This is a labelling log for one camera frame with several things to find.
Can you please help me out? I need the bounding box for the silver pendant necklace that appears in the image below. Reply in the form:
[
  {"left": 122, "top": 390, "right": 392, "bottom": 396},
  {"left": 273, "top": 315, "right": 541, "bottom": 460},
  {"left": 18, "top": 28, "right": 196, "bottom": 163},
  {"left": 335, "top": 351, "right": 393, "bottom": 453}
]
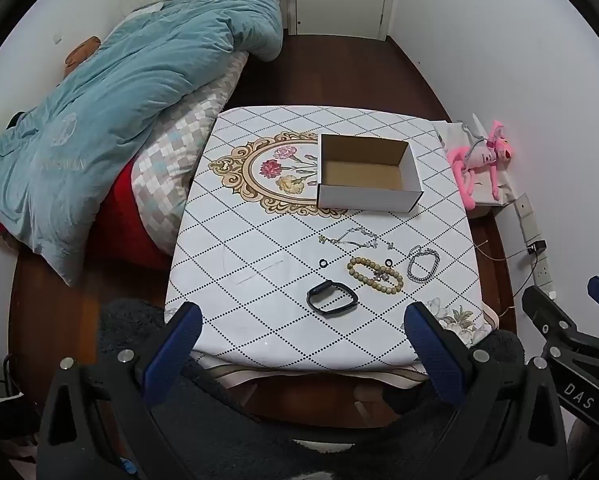
[{"left": 319, "top": 227, "right": 395, "bottom": 254}]

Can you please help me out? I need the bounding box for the red cloth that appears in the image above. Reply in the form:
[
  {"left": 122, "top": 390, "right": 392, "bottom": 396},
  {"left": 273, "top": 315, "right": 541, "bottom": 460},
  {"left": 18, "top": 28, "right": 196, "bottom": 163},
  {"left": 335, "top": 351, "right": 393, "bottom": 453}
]
[{"left": 0, "top": 162, "right": 172, "bottom": 271}]

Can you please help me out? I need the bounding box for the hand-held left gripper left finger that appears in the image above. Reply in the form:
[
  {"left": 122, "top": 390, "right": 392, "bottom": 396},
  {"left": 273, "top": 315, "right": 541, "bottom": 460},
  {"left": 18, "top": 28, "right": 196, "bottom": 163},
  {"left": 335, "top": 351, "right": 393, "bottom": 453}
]
[{"left": 38, "top": 301, "right": 203, "bottom": 480}]

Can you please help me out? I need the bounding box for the black charger cable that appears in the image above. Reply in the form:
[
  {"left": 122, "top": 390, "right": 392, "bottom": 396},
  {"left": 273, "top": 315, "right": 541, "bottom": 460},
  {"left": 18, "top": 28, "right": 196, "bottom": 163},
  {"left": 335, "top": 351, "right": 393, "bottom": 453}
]
[{"left": 499, "top": 255, "right": 541, "bottom": 318}]

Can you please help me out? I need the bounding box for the white diamond pattern tablecloth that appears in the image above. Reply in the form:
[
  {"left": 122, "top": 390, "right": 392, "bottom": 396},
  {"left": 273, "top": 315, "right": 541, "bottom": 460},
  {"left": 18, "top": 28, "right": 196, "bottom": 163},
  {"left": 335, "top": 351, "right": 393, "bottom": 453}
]
[{"left": 164, "top": 106, "right": 495, "bottom": 376}]

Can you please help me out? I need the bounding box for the white power strip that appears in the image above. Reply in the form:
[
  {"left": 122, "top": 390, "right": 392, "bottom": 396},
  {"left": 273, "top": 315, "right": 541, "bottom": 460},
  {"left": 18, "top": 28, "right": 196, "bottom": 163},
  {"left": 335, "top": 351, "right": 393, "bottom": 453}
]
[{"left": 514, "top": 195, "right": 555, "bottom": 291}]

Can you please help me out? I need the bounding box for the black wristband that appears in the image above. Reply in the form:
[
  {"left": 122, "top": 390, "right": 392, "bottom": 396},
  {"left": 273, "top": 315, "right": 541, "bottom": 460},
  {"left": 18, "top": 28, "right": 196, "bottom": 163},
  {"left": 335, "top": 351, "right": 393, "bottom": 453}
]
[{"left": 307, "top": 280, "right": 357, "bottom": 316}]

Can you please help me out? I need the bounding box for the brown plush toy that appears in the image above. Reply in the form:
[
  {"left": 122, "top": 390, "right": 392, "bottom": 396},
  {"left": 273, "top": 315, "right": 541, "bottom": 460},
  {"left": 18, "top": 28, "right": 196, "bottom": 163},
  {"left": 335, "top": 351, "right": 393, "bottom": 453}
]
[{"left": 63, "top": 36, "right": 101, "bottom": 78}]

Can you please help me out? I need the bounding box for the white cardboard box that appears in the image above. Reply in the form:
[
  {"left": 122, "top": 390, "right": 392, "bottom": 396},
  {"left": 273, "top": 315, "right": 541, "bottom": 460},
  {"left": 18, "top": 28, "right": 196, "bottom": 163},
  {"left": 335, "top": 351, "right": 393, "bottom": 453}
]
[{"left": 317, "top": 133, "right": 425, "bottom": 214}]

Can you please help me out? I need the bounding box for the beige striped undercloth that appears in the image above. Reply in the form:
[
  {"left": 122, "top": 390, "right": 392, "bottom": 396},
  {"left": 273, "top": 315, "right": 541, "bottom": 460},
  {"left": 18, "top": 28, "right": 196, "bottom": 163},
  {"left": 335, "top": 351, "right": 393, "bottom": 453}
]
[{"left": 192, "top": 305, "right": 495, "bottom": 391}]

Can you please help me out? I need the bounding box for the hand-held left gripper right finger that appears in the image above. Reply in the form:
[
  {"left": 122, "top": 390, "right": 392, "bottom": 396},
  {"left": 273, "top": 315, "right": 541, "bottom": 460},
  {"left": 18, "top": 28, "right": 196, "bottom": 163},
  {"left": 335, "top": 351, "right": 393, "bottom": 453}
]
[{"left": 403, "top": 301, "right": 570, "bottom": 480}]

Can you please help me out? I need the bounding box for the pink plush toy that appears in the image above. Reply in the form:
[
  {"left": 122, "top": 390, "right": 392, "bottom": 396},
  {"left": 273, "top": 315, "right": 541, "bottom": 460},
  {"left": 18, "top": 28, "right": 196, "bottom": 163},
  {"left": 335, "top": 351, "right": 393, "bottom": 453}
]
[{"left": 447, "top": 120, "right": 513, "bottom": 209}]

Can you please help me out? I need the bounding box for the silver chain bracelet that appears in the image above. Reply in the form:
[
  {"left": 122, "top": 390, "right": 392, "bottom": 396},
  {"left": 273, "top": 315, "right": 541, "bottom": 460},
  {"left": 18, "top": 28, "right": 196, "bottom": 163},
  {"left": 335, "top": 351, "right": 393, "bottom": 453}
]
[{"left": 407, "top": 246, "right": 440, "bottom": 283}]

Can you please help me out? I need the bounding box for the checked bed sheet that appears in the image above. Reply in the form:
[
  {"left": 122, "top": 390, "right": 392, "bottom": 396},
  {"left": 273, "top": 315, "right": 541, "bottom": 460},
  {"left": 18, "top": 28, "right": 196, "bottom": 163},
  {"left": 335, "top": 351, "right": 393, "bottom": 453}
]
[{"left": 129, "top": 50, "right": 250, "bottom": 256}]

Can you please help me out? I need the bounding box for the light blue duvet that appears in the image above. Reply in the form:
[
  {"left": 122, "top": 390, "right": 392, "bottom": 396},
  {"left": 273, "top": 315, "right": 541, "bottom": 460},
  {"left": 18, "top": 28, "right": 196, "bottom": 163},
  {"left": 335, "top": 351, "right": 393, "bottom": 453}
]
[{"left": 0, "top": 0, "right": 285, "bottom": 287}]

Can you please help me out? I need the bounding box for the wooden bead bracelet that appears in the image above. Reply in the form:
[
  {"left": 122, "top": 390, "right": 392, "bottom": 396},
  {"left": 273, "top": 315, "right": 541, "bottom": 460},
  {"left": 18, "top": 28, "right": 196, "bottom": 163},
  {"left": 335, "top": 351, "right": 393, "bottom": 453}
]
[{"left": 347, "top": 256, "right": 405, "bottom": 291}]

